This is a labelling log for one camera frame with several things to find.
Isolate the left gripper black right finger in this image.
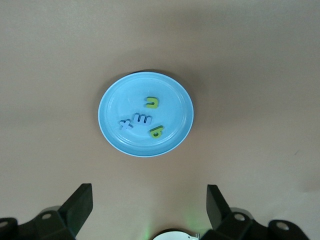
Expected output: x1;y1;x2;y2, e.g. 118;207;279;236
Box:
201;184;311;240

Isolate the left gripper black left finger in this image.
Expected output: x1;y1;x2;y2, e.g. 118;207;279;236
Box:
0;183;94;240

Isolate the purple-blue foam letter x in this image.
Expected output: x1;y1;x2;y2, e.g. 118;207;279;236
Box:
119;119;133;132

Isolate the green foam letter b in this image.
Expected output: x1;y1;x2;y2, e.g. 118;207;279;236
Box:
149;124;165;140

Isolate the blue foam letter m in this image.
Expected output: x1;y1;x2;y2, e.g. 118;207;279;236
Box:
132;112;153;127

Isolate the green foam letter u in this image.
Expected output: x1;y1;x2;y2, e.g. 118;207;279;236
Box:
143;96;160;110

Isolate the blue plate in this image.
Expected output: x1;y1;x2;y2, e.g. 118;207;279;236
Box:
97;71;195;158

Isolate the brown table cover sheet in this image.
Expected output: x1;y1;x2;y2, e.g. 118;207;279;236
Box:
0;0;320;240

